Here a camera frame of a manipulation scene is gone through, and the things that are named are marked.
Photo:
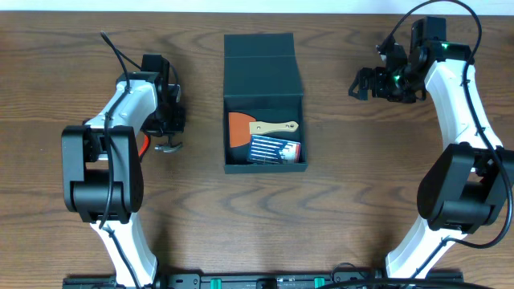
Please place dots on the orange scraper wooden handle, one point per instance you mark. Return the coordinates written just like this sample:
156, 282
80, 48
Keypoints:
242, 127

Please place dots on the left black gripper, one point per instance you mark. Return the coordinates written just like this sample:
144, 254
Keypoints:
169, 126

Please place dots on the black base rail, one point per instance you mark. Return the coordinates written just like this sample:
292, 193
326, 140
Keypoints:
196, 281

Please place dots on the small black handled hammer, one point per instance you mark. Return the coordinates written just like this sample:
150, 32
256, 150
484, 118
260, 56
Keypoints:
168, 146

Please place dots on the red handled pliers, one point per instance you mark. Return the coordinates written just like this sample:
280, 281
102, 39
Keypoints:
144, 148

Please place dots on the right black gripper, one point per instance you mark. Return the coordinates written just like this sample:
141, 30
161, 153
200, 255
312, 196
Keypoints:
378, 75

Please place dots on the dark green flip-lid box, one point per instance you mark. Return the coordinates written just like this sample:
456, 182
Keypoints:
262, 80

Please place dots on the blue precision screwdriver set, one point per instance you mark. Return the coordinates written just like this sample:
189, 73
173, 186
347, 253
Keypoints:
266, 150

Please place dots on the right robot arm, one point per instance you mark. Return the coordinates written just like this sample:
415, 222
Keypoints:
465, 188

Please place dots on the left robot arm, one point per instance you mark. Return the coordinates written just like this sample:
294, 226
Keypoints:
102, 176

